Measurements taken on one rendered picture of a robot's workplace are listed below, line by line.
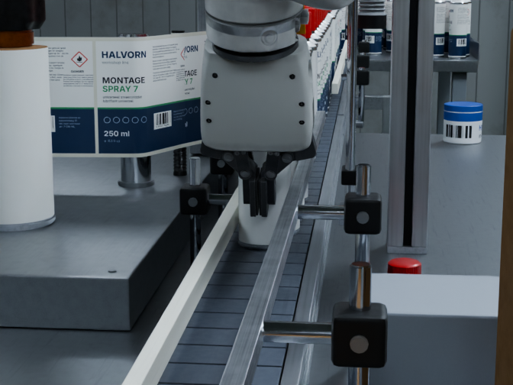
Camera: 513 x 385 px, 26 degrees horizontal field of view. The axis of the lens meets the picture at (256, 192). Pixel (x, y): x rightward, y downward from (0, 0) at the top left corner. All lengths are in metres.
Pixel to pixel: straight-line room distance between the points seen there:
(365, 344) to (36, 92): 0.65
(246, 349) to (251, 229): 0.51
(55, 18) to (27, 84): 4.76
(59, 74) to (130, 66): 0.09
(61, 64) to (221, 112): 0.43
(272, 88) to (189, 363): 0.29
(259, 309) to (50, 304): 0.41
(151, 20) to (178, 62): 4.32
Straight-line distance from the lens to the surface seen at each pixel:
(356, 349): 0.60
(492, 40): 5.49
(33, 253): 1.09
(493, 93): 5.52
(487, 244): 1.33
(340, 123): 1.95
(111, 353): 0.96
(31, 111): 1.17
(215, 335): 0.84
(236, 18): 0.92
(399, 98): 1.24
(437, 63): 3.23
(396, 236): 1.27
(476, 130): 2.05
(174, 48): 1.42
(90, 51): 1.37
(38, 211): 1.19
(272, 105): 0.97
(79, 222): 1.21
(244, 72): 0.96
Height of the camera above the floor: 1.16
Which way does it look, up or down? 12 degrees down
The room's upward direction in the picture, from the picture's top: straight up
